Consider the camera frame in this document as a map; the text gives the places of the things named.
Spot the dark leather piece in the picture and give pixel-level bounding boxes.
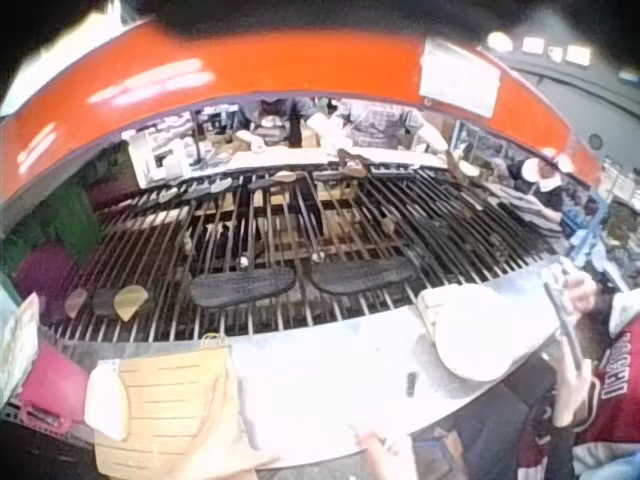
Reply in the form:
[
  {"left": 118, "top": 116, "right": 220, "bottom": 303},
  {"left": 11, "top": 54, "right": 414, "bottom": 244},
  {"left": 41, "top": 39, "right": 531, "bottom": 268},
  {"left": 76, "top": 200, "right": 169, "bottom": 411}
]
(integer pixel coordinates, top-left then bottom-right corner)
[{"left": 92, "top": 288, "right": 117, "bottom": 317}]

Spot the blue storage rack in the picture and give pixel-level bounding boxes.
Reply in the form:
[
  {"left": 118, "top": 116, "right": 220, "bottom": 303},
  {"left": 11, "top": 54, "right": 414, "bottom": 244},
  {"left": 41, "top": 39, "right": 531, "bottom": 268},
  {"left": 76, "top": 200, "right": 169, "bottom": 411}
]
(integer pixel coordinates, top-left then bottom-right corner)
[{"left": 564, "top": 159, "right": 640, "bottom": 291}]

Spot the white paper sign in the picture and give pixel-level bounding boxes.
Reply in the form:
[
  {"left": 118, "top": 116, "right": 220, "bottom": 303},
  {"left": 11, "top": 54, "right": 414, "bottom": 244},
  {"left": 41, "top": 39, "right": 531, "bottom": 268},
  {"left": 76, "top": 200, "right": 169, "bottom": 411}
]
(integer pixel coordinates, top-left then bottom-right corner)
[{"left": 418, "top": 37, "right": 502, "bottom": 119}]

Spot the orange machine hood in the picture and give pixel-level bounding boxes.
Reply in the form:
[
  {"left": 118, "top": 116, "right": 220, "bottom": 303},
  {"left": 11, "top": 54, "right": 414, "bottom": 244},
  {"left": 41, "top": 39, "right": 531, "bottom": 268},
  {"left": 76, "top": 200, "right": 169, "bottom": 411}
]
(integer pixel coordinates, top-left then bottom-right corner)
[{"left": 0, "top": 19, "right": 604, "bottom": 211}]

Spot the grey metal tool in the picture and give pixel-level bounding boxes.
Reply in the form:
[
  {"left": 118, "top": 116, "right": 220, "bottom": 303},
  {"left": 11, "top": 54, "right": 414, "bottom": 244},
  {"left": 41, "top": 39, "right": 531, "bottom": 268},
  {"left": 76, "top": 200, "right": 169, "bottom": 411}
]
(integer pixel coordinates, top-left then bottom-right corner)
[{"left": 542, "top": 279, "right": 586, "bottom": 374}]

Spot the black shoe sole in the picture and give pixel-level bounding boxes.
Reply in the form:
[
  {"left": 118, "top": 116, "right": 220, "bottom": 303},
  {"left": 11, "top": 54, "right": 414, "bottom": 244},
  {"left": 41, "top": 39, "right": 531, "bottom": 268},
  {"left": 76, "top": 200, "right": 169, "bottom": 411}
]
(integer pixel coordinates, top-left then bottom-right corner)
[
  {"left": 308, "top": 257, "right": 420, "bottom": 296},
  {"left": 190, "top": 266, "right": 297, "bottom": 309}
]

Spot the tan leather piece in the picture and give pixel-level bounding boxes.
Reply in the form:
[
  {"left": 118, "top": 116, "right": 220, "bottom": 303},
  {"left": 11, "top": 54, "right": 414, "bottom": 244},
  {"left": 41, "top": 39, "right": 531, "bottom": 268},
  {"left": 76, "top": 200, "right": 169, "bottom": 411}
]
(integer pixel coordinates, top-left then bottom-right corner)
[{"left": 112, "top": 284, "right": 150, "bottom": 322}]

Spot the printed paper sheet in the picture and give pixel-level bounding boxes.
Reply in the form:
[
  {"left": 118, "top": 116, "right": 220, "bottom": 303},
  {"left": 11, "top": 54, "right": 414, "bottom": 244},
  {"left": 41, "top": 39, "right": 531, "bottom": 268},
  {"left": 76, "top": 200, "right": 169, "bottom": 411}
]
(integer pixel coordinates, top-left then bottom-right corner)
[{"left": 0, "top": 292, "right": 41, "bottom": 406}]

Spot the white shoe insole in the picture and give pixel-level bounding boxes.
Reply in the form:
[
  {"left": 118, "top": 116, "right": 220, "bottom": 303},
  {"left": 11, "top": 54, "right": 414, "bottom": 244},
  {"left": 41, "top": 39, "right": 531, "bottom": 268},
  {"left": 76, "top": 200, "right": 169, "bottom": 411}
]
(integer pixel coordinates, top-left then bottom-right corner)
[{"left": 417, "top": 283, "right": 561, "bottom": 382}]

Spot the pink plastic crate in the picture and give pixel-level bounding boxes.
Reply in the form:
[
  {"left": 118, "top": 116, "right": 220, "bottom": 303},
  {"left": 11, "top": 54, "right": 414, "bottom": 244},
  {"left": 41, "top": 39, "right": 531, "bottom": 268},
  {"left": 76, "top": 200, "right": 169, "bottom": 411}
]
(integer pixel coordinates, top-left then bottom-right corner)
[{"left": 18, "top": 342, "right": 91, "bottom": 434}]

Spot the pink leather piece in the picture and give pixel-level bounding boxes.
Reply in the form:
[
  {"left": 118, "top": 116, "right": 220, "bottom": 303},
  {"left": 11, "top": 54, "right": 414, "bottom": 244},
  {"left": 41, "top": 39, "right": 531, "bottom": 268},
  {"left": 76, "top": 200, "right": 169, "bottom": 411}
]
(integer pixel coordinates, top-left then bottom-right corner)
[{"left": 63, "top": 288, "right": 89, "bottom": 319}]

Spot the row of grey shoe soles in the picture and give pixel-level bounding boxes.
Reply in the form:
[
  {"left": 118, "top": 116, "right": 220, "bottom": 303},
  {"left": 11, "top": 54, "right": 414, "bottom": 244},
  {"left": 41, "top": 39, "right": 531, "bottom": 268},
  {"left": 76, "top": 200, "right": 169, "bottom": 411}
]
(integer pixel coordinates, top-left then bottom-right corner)
[{"left": 134, "top": 177, "right": 236, "bottom": 207}]

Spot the white machine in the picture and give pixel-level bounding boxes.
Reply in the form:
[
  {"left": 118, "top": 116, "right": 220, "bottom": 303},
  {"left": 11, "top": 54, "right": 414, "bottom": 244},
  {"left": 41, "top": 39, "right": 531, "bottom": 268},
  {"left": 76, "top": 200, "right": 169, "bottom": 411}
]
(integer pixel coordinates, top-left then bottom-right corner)
[{"left": 127, "top": 127, "right": 201, "bottom": 184}]

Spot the person's left hand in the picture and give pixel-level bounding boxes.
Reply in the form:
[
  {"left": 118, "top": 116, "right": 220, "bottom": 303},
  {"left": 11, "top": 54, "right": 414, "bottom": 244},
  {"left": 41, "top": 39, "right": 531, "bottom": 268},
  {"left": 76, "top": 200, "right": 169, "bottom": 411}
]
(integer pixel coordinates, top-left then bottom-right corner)
[{"left": 174, "top": 442, "right": 282, "bottom": 480}]

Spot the person's right hand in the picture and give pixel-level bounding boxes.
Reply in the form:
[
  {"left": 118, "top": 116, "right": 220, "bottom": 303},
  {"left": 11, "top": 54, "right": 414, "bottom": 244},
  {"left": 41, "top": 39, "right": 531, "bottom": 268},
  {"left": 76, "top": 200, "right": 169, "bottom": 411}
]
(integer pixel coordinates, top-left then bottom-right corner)
[{"left": 353, "top": 432, "right": 419, "bottom": 480}]

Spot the green machine panel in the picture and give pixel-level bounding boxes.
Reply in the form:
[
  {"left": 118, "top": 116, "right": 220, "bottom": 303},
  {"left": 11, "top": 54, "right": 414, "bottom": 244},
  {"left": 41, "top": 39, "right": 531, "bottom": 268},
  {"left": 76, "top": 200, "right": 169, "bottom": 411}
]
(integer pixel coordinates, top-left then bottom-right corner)
[{"left": 49, "top": 184, "right": 104, "bottom": 254}]

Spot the metal rod conveyor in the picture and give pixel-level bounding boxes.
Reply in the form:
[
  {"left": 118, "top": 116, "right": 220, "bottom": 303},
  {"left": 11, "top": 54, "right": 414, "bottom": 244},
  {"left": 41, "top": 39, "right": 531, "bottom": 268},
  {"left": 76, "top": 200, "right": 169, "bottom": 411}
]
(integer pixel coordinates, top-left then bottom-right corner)
[{"left": 44, "top": 167, "right": 571, "bottom": 346}]

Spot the brown shoe upper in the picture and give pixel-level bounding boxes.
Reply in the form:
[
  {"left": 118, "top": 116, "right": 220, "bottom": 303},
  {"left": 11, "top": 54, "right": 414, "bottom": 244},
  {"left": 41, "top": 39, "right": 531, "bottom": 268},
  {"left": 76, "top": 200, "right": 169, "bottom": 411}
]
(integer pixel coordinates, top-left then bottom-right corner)
[{"left": 337, "top": 148, "right": 371, "bottom": 179}]

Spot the white cloth piece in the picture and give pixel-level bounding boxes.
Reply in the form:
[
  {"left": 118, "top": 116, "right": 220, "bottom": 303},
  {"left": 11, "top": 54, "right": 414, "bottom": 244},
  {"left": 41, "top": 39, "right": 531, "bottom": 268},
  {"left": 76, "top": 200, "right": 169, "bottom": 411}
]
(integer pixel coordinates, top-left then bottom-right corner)
[{"left": 83, "top": 360, "right": 130, "bottom": 442}]

